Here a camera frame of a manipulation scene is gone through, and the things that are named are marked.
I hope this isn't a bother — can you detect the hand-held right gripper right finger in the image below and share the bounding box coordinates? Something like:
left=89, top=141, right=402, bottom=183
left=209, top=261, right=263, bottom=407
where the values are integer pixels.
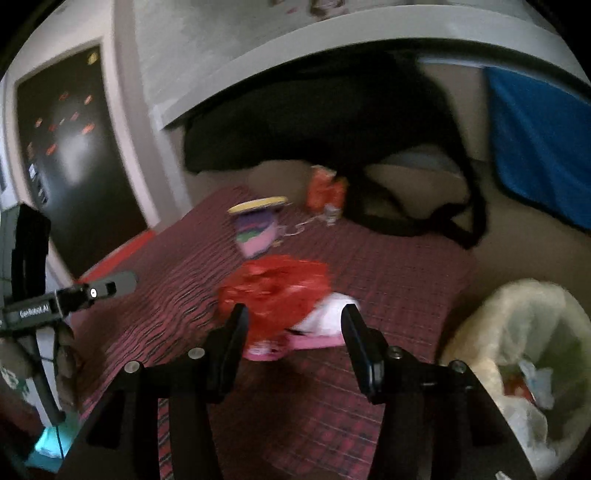
left=340, top=305, right=539, bottom=480

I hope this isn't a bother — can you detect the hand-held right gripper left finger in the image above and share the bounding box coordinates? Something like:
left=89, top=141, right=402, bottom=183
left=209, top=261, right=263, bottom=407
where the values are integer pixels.
left=55, top=302, right=250, bottom=480

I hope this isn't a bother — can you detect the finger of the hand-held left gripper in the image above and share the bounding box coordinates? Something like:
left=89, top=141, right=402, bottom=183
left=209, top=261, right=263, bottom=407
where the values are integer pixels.
left=58, top=271, right=139, bottom=317

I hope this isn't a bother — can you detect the pink white wrapper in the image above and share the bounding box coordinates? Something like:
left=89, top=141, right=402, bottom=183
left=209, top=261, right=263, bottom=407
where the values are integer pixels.
left=242, top=292, right=361, bottom=361

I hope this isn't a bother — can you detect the red plastic bag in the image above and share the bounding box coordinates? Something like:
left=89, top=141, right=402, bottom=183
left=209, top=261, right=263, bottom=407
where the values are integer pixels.
left=217, top=255, right=331, bottom=347

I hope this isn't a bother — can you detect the pink cup with yellow lid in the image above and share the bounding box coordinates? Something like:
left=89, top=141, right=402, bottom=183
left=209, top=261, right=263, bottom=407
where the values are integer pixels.
left=228, top=196, right=289, bottom=258

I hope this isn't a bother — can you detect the lined trash bin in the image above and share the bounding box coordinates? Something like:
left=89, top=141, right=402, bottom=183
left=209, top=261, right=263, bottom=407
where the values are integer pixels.
left=438, top=278, right=591, bottom=480

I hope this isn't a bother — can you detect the red snack packet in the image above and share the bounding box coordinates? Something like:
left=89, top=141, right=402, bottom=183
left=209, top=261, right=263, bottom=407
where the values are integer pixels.
left=307, top=165, right=348, bottom=217

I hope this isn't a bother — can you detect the red plaid cloth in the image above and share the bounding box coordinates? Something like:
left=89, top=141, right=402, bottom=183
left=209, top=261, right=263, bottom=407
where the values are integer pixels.
left=69, top=185, right=478, bottom=480

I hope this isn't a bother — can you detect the black door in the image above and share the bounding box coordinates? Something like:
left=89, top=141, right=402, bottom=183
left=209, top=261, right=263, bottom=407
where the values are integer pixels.
left=14, top=44, right=148, bottom=278

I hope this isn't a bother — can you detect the teal plastic object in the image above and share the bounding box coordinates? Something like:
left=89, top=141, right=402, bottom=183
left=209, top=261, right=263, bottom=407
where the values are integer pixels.
left=25, top=415, right=77, bottom=468

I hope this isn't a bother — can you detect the black fabric bag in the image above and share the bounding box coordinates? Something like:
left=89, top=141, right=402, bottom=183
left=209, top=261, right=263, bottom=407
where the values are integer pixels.
left=184, top=48, right=488, bottom=250

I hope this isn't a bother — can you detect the blue towel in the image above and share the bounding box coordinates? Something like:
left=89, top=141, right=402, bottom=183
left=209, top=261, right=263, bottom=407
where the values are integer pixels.
left=482, top=67, right=591, bottom=232

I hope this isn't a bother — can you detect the grey counter ledge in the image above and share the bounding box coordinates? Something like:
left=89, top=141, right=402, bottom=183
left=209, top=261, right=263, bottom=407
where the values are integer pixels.
left=154, top=0, right=583, bottom=130

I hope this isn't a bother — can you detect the black cable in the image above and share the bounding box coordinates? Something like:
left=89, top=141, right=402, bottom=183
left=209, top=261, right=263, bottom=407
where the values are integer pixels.
left=28, top=332, right=66, bottom=457

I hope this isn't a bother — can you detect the cartoon couple wall sticker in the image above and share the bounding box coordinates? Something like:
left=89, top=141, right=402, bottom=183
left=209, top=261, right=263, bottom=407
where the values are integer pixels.
left=263, top=0, right=356, bottom=19

